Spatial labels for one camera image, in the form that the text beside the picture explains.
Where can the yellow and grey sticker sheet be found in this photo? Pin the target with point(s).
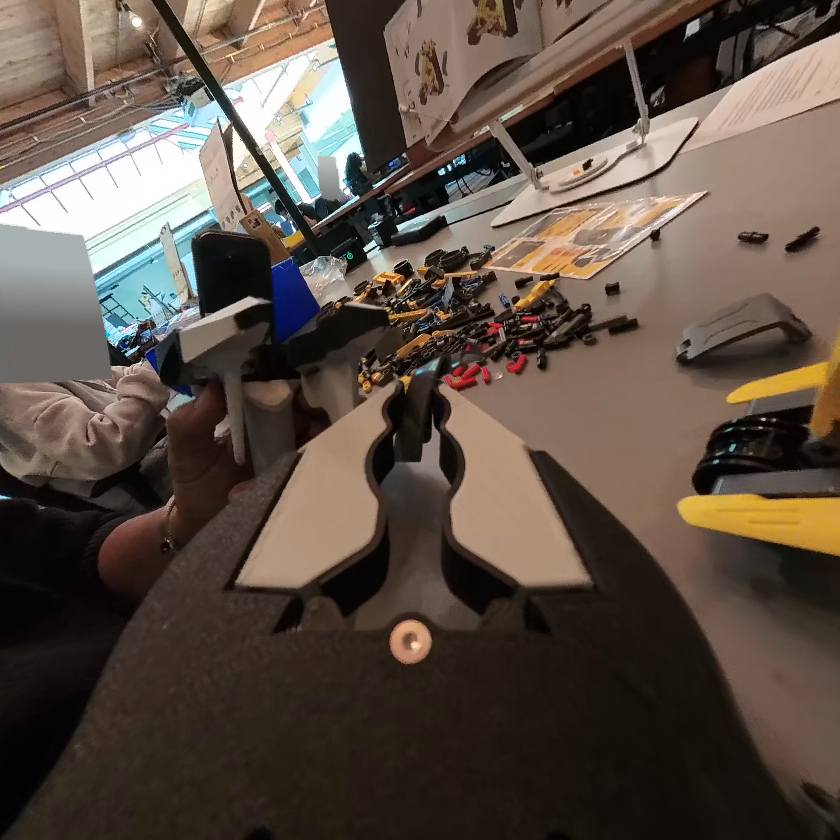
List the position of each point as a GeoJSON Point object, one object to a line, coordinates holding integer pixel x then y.
{"type": "Point", "coordinates": [590, 236]}

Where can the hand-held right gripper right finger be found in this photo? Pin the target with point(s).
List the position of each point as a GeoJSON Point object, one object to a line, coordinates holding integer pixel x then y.
{"type": "Point", "coordinates": [512, 518]}

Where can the blue plastic bin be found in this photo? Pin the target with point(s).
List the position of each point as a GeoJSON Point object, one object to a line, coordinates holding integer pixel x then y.
{"type": "Point", "coordinates": [295, 295]}

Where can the black monitor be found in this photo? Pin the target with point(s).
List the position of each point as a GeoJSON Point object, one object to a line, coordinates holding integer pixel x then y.
{"type": "Point", "coordinates": [374, 79]}

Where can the cardboard sign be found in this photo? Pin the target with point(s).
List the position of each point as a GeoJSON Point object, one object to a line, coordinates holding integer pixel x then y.
{"type": "Point", "coordinates": [220, 177]}
{"type": "Point", "coordinates": [176, 262]}

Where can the black pole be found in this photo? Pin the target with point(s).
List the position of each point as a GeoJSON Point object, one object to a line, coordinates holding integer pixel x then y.
{"type": "Point", "coordinates": [236, 124]}

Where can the white book stand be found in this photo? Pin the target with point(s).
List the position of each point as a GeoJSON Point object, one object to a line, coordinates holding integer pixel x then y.
{"type": "Point", "coordinates": [656, 148]}

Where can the grey panel with engraved lines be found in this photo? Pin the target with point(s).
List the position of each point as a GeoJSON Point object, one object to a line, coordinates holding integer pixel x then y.
{"type": "Point", "coordinates": [413, 420]}
{"type": "Point", "coordinates": [741, 321]}

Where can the yellow brick model vehicle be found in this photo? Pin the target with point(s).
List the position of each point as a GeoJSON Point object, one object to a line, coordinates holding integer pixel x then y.
{"type": "Point", "coordinates": [754, 453]}

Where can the black flat box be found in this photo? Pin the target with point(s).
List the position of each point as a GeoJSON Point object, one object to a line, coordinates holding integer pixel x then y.
{"type": "Point", "coordinates": [420, 229]}

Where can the black device with green light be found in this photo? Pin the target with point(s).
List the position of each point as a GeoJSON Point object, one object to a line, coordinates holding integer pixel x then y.
{"type": "Point", "coordinates": [348, 253]}

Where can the pile of building brick pieces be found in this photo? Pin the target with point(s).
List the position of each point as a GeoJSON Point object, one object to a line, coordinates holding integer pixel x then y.
{"type": "Point", "coordinates": [518, 325]}

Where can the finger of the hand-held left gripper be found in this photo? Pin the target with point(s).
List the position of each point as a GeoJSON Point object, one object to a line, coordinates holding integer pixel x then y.
{"type": "Point", "coordinates": [341, 387]}
{"type": "Point", "coordinates": [216, 334]}

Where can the white printed paper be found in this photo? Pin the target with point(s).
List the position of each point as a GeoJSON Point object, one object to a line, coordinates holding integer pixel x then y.
{"type": "Point", "coordinates": [774, 92]}

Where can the silver wristwatch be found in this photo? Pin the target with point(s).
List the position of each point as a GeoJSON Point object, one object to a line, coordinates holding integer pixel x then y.
{"type": "Point", "coordinates": [169, 525]}

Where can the person's left hand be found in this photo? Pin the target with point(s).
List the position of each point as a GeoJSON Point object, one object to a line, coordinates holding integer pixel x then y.
{"type": "Point", "coordinates": [197, 453]}

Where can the person's left forearm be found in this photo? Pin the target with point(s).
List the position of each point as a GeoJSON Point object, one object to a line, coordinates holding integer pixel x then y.
{"type": "Point", "coordinates": [124, 558]}

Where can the clear plastic bag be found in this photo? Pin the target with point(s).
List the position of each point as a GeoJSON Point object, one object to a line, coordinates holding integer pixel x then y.
{"type": "Point", "coordinates": [325, 270]}

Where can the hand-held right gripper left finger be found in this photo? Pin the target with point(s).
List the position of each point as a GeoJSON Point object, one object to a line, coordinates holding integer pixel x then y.
{"type": "Point", "coordinates": [315, 512]}

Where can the black toy tyre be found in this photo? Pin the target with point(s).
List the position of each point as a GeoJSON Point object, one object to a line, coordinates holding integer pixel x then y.
{"type": "Point", "coordinates": [397, 269]}
{"type": "Point", "coordinates": [453, 264]}

